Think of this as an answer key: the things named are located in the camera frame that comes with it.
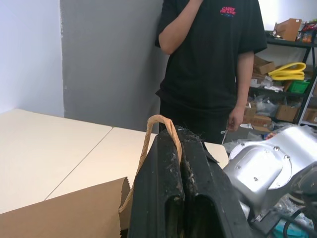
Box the person in black T-shirt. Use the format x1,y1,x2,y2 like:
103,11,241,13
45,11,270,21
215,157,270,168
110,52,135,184
155,0,268,146

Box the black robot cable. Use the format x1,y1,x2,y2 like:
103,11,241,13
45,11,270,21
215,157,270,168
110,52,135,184
268,209,317,238

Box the printed cardboard box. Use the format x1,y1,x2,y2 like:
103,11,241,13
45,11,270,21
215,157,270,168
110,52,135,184
241,114,273,131

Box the small cardboard box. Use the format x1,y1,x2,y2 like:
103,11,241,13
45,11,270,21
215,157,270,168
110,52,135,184
275,104,301,122

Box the brown paper bag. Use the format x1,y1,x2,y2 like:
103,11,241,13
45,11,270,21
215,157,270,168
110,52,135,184
0,114,184,238

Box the flat cardboard box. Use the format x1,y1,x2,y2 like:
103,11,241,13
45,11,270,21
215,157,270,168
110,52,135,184
252,55,276,75

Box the green plastic crate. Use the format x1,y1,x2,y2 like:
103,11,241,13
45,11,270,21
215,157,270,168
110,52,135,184
288,80,311,94

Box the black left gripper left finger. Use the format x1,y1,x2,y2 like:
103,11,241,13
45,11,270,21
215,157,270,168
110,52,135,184
127,130,187,238

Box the yellow hose coil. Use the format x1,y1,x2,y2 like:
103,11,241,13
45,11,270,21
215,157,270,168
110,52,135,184
268,62,307,81

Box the black metal shelf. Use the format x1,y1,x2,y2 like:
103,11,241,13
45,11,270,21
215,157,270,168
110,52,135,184
247,30,317,127

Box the colourful snack bags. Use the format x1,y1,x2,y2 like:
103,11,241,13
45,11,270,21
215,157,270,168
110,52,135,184
298,21,317,43

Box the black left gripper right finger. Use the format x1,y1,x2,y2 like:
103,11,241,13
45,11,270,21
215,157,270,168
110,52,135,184
175,125,251,238

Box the person's left hand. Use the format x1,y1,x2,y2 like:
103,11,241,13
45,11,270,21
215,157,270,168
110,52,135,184
227,106,245,131

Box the open cardboard box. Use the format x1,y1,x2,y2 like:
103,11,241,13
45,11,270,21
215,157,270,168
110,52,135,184
273,18,303,42

